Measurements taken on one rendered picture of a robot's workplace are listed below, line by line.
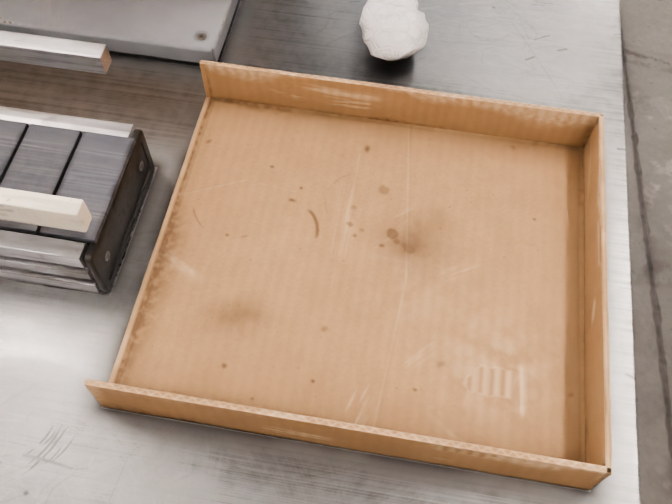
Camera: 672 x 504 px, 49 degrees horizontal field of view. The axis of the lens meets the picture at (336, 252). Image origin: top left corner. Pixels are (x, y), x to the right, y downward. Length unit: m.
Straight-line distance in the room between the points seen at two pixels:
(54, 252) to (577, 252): 0.35
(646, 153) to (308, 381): 1.38
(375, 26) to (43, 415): 0.38
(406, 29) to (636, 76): 1.34
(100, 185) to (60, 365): 0.12
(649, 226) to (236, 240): 1.23
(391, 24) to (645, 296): 1.05
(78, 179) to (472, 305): 0.27
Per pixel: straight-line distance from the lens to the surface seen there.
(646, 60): 1.96
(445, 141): 0.57
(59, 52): 0.47
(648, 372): 1.49
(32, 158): 0.53
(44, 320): 0.52
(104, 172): 0.51
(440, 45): 0.64
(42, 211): 0.46
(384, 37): 0.60
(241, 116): 0.58
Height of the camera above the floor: 1.27
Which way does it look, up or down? 60 degrees down
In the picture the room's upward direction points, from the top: 1 degrees clockwise
